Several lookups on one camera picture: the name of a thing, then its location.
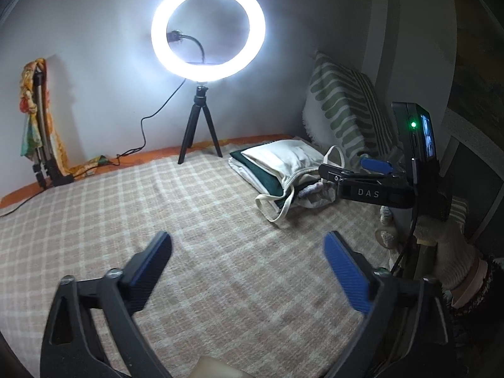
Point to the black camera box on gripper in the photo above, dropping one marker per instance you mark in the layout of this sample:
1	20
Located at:
415	132

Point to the colourful floral scarf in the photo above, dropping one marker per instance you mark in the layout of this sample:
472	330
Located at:
41	142

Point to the dark patterned sleeve forearm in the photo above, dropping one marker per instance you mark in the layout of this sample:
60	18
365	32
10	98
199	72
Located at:
476	317

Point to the white camisole top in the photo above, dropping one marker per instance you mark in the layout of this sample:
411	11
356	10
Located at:
295	164

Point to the green striped pillow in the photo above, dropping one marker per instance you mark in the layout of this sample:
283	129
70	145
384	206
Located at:
342	110

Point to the folded white garment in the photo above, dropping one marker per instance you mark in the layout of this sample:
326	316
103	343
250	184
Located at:
305	195

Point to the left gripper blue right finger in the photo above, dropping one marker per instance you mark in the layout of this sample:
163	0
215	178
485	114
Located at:
388	305

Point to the folded dark green garment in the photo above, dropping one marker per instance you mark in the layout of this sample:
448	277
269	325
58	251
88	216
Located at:
262	181

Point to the beige plaid blanket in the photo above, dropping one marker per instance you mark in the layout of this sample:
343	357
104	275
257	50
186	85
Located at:
256	295

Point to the folded grey tripod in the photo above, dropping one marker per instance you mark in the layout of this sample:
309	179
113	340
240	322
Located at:
44	162

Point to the glowing ring light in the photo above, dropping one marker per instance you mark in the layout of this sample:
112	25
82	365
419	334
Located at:
232	33

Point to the right hand in white glove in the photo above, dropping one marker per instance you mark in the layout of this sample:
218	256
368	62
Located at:
456	258

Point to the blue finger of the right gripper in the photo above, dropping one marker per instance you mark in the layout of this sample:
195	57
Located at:
378	166

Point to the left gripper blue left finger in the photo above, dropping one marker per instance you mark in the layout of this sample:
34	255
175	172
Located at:
123	292

